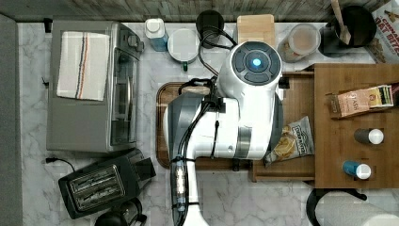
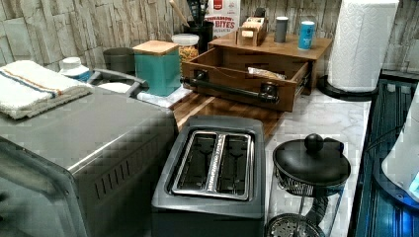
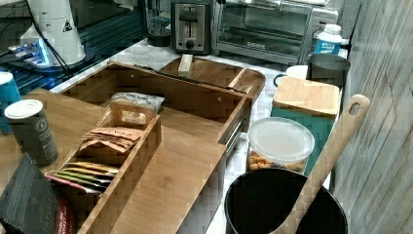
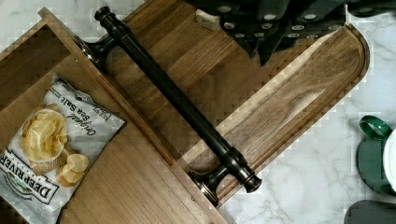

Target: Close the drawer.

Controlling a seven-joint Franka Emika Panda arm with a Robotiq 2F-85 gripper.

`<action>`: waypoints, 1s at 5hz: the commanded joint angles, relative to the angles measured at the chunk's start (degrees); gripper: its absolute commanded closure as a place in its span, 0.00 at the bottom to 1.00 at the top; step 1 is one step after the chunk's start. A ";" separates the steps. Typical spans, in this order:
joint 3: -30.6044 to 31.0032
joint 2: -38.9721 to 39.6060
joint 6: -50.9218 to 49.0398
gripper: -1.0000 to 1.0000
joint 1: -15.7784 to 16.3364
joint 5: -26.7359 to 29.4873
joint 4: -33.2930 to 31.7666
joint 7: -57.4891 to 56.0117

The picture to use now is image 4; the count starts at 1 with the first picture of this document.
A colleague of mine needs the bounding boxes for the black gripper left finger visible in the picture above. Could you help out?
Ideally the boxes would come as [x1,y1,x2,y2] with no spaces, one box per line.
[186,0,282,60]

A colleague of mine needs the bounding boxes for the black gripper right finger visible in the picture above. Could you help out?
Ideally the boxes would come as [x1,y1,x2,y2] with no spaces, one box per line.
[258,0,395,66]

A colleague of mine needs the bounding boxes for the wooden drawer with black handle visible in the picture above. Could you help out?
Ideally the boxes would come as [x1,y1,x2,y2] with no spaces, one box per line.
[0,5,263,224]

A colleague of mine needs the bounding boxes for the small beige block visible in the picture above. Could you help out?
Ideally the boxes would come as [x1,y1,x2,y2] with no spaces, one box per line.
[195,9,219,31]

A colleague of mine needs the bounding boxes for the walnut wooden cutting board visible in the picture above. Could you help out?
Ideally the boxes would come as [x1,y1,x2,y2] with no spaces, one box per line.
[106,0,372,204]

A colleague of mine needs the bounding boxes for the green and white mug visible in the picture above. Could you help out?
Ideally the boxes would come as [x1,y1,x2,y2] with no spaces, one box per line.
[356,115,395,196]

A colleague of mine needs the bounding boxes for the dark grey object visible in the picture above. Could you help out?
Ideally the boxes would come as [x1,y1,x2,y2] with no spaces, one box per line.
[344,200,396,224]

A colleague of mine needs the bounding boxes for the Deep River chips bag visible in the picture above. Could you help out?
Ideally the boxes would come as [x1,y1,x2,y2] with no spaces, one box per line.
[1,75,124,224]

